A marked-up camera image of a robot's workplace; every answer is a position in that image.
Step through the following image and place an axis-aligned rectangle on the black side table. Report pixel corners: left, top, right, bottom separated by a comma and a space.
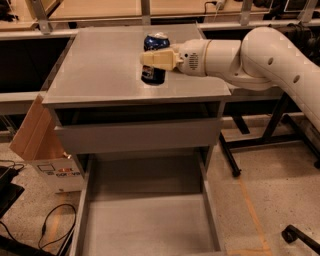
219, 93, 320, 177

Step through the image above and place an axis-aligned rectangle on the grey drawer cabinet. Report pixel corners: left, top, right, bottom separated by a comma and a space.
43, 26, 230, 161

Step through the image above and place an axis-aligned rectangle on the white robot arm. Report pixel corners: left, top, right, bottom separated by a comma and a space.
140, 27, 320, 130

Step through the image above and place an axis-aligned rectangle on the black chair caster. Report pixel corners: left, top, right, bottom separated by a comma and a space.
281, 225, 320, 255

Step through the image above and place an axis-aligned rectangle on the grey top drawer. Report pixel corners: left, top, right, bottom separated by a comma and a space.
55, 118, 221, 154

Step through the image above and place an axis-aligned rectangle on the cardboard box with label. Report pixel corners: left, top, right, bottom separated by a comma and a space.
9, 95, 84, 193

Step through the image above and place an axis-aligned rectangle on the black case at left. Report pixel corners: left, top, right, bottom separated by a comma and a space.
0, 166, 24, 218

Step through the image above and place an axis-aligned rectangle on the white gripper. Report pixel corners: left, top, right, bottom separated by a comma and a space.
140, 39, 210, 77

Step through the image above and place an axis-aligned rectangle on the black device on table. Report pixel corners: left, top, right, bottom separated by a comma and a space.
279, 23, 320, 60

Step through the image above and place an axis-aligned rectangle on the blue pepsi can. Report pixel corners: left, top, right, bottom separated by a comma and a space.
141, 32, 170, 86

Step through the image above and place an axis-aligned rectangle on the black cable on floor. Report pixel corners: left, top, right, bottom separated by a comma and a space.
37, 203, 77, 252

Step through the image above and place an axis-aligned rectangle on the open grey middle drawer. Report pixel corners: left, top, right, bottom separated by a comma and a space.
70, 155, 227, 256

